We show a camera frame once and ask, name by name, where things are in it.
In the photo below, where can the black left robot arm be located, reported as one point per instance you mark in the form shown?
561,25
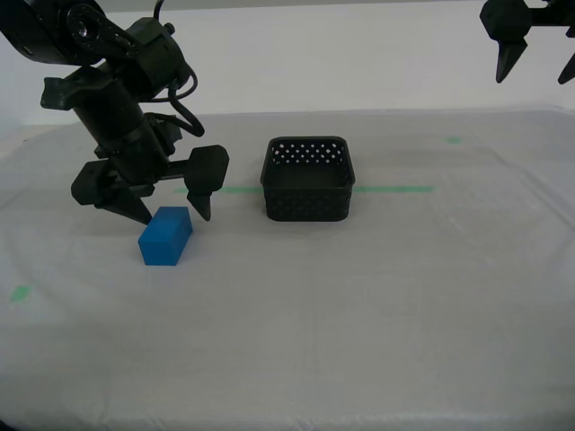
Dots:
103,112

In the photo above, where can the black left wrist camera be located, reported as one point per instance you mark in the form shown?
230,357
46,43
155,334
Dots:
166,134

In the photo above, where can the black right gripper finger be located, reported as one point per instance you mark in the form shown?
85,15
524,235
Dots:
569,69
505,20

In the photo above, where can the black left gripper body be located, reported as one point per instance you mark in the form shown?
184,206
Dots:
135,166

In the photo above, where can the black perforated plastic basket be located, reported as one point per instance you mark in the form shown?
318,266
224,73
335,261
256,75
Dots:
310,206

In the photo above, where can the blue rectangular block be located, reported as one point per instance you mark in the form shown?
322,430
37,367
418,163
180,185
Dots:
164,240

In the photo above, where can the white table cloth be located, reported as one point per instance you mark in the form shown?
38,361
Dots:
314,314

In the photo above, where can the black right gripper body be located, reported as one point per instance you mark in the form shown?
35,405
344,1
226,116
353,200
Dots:
552,18

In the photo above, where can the long green tape strip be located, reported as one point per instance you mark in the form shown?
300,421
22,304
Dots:
395,189

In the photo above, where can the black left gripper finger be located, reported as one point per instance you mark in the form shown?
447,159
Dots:
92,186
209,168

